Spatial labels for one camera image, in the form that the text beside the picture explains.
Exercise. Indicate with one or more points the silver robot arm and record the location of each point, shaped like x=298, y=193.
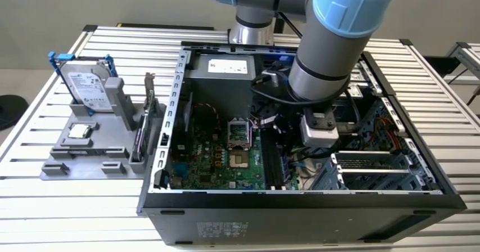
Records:
x=330, y=52

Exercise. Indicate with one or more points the black RAM slot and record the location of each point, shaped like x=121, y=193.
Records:
x=267, y=167
x=271, y=167
x=277, y=167

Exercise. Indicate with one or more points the CPU socket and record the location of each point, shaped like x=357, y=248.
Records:
x=241, y=159

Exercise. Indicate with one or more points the grey power supply unit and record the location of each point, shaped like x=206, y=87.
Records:
x=222, y=94

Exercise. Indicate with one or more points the green motherboard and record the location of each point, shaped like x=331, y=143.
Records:
x=210, y=164

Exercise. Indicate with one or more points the grey metal disk bay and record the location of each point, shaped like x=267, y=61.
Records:
x=375, y=171

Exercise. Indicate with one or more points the black PC case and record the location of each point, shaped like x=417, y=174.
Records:
x=263, y=221

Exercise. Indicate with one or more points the graphics card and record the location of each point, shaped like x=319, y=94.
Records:
x=139, y=139

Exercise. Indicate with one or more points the grey parts rack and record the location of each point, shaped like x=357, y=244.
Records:
x=113, y=139

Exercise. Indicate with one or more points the metal slat side table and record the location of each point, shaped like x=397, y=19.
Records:
x=467, y=55

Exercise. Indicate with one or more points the hard disk in blue carrier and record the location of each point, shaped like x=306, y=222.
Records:
x=86, y=86

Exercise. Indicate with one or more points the silver CPU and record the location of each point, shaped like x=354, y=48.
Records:
x=79, y=131

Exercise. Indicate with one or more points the black round stand foot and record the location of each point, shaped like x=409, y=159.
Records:
x=11, y=111

